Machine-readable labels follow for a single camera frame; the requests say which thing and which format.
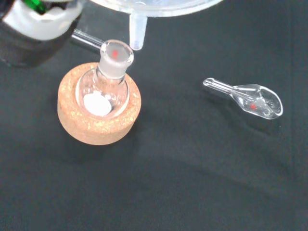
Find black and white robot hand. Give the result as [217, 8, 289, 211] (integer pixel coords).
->
[0, 0, 84, 68]

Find clear funnel stand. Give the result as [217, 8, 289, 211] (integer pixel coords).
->
[70, 28, 104, 52]

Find glass round-bottom flask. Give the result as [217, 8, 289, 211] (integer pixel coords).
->
[75, 39, 134, 116]

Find black cloth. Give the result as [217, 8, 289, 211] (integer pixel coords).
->
[0, 0, 308, 231]

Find cork ring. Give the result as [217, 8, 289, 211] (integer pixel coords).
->
[57, 61, 142, 146]

